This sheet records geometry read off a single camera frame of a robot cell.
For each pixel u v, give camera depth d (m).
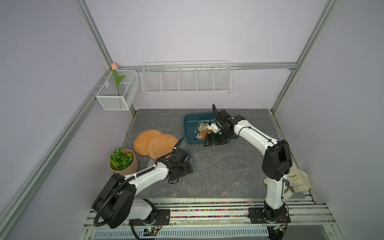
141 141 1.02
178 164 0.64
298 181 0.83
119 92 0.89
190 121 1.12
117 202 0.41
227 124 0.66
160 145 1.00
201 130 1.06
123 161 0.78
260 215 0.74
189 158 0.73
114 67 0.90
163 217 0.74
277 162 0.51
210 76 1.04
